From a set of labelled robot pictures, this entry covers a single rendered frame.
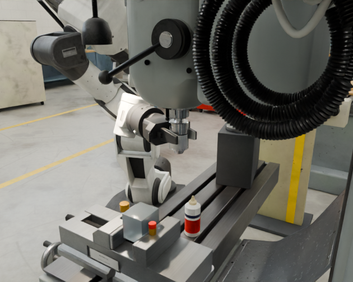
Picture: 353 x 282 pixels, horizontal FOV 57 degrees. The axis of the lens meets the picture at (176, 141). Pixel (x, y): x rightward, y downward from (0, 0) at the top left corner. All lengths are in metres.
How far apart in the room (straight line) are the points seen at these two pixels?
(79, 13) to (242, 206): 0.76
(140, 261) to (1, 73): 6.26
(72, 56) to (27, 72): 5.92
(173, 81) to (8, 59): 6.26
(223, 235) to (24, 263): 1.82
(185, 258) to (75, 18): 0.76
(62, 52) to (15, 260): 1.79
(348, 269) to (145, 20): 0.54
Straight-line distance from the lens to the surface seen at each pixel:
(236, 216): 0.97
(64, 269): 1.15
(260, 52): 0.54
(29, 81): 7.01
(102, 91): 1.16
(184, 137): 0.76
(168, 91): 0.67
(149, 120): 0.81
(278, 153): 2.57
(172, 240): 0.74
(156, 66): 0.66
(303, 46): 0.53
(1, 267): 2.56
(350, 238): 0.56
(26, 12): 9.76
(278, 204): 2.74
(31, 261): 2.53
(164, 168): 1.84
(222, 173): 1.12
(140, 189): 1.62
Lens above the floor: 1.47
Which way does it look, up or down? 19 degrees down
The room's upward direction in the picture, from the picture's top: straight up
